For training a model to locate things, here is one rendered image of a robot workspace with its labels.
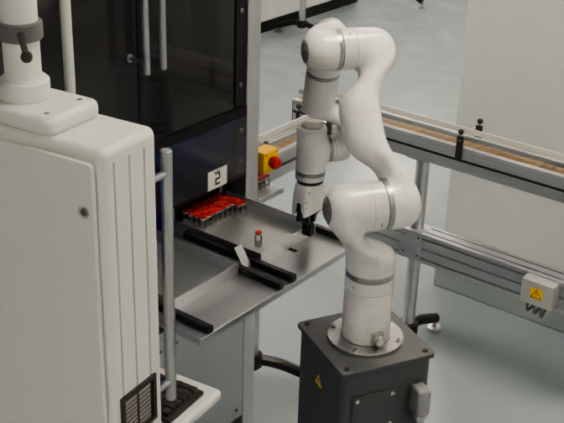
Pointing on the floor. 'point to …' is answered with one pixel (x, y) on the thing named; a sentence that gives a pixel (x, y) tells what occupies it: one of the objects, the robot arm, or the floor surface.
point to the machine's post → (247, 185)
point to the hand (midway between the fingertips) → (308, 228)
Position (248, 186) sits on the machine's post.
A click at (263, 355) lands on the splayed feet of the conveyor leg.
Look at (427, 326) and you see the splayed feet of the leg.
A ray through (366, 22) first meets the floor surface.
